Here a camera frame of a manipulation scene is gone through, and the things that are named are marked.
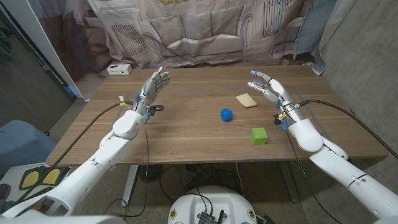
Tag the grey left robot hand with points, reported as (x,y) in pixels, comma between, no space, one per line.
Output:
(149,88)

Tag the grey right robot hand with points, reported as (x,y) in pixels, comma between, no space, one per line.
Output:
(275,88)

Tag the blue spiky stress ball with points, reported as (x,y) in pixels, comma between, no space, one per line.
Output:
(226,114)

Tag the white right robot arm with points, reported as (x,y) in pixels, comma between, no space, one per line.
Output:
(329,158)

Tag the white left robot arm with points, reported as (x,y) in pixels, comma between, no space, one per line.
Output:
(99,158)

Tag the green cube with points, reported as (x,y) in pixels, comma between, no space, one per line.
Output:
(258,136)

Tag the white power strip box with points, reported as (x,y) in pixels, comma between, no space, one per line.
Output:
(119,69)

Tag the printed sofa room backdrop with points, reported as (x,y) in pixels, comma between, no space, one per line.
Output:
(192,34)

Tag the black round fan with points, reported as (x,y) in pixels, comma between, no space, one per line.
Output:
(151,173)

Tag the grey table leg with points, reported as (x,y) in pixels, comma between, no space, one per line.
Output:
(287,180)

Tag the white table leg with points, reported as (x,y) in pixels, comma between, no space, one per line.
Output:
(130,183)

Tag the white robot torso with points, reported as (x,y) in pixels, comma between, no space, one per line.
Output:
(211,202)

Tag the blue padded seat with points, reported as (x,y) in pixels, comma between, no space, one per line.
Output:
(21,143)

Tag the small black electronics module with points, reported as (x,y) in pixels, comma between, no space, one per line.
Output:
(206,217)

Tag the black and yellow foot pedal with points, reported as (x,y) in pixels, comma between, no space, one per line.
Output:
(31,179)

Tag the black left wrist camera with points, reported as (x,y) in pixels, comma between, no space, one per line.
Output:
(156,108)

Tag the white slanted post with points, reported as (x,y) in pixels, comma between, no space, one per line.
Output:
(31,31)

